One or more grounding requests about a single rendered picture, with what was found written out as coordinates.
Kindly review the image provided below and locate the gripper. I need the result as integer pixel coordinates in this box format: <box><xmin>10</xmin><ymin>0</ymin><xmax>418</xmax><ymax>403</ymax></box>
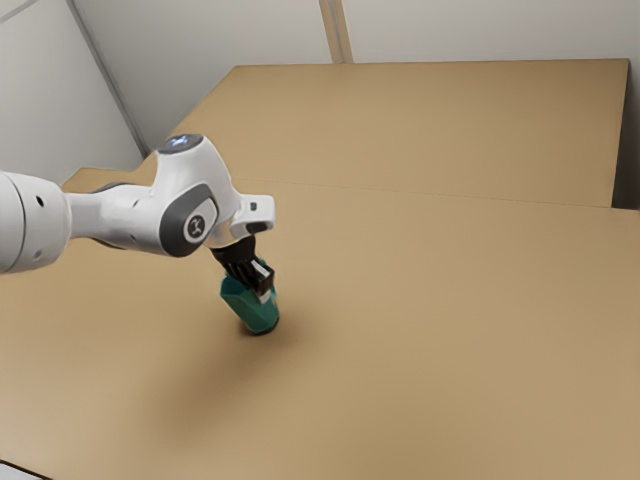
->
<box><xmin>209</xmin><ymin>236</ymin><xmax>277</xmax><ymax>304</ymax></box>

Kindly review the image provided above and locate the teal faceted mug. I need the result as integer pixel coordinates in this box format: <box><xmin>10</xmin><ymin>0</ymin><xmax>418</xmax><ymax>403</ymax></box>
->
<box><xmin>220</xmin><ymin>277</ymin><xmax>281</xmax><ymax>337</ymax></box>

